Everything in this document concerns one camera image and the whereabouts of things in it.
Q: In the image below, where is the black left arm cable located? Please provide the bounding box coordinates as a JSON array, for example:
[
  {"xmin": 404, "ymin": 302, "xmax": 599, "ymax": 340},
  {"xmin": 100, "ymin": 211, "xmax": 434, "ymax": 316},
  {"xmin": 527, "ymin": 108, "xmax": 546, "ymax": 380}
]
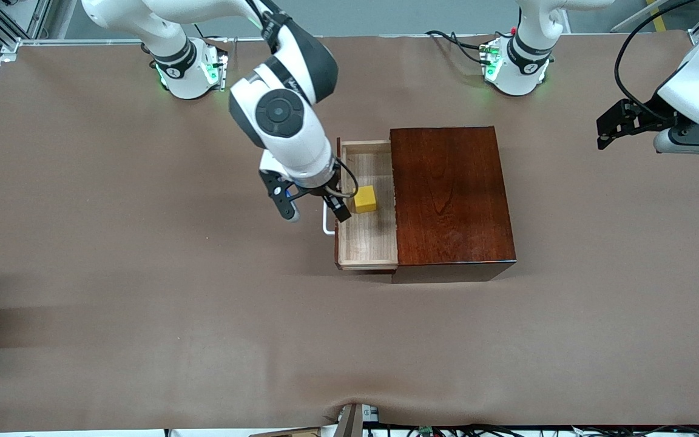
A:
[{"xmin": 614, "ymin": 0, "xmax": 699, "ymax": 120}]

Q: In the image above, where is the dark wooden drawer cabinet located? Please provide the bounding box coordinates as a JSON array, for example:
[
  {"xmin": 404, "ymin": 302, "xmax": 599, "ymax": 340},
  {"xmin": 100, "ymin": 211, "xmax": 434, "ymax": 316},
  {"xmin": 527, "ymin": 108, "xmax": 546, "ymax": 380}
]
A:
[{"xmin": 389, "ymin": 126, "xmax": 518, "ymax": 284}]

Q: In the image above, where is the brown paper table cover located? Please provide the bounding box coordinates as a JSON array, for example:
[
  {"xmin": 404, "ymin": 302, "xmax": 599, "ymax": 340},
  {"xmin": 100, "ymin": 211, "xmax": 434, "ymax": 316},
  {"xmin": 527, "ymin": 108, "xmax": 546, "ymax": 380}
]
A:
[{"xmin": 0, "ymin": 33, "xmax": 699, "ymax": 433}]

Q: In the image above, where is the yellow cube block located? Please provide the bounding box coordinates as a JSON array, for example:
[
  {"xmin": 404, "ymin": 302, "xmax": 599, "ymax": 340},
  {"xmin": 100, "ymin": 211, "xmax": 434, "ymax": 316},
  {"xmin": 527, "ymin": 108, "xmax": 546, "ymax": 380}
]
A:
[{"xmin": 354, "ymin": 186, "xmax": 379, "ymax": 214}]

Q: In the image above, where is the metal bracket at table edge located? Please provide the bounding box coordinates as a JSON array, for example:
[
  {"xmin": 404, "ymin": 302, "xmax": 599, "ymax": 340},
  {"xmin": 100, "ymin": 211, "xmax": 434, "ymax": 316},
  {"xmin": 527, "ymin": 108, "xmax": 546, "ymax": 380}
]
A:
[{"xmin": 333, "ymin": 404, "xmax": 380, "ymax": 437}]

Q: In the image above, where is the black base cable bundle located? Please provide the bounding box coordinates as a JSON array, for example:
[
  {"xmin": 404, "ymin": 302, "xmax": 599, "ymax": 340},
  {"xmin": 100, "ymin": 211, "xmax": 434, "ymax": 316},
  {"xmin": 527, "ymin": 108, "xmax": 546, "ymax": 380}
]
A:
[{"xmin": 425, "ymin": 29, "xmax": 499, "ymax": 65}]

